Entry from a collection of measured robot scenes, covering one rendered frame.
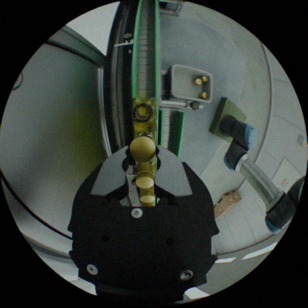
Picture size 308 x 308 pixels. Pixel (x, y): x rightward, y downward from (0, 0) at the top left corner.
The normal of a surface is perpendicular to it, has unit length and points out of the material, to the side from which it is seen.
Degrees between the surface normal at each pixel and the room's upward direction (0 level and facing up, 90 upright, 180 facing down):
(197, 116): 0
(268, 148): 90
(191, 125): 0
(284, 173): 90
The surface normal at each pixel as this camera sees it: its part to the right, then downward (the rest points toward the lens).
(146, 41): 0.05, 0.50
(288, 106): -1.00, 0.02
